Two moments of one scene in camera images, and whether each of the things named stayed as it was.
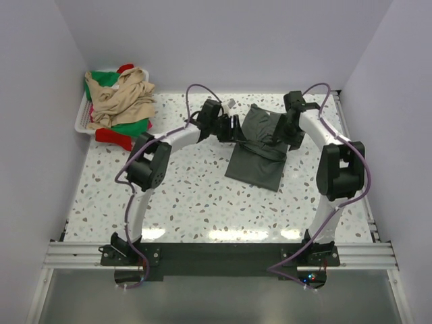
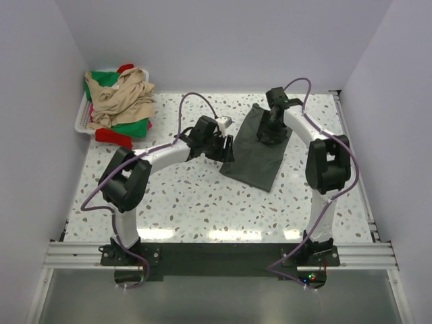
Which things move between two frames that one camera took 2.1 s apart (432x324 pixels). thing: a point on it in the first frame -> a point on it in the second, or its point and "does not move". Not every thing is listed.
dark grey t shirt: [258, 160] does not move
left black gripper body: [221, 127] -> [214, 146]
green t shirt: [109, 79] does not move
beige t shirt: [129, 100] does not move
